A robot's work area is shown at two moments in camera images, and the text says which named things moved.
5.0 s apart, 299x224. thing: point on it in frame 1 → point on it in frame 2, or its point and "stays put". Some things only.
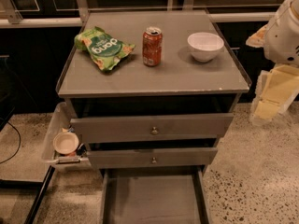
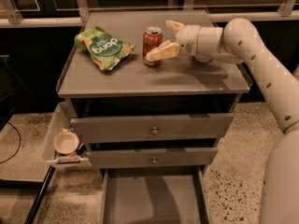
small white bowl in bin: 65,142 stays put
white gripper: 282,38 → 188,40
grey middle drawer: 152,158 stays put
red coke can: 152,41 stays put
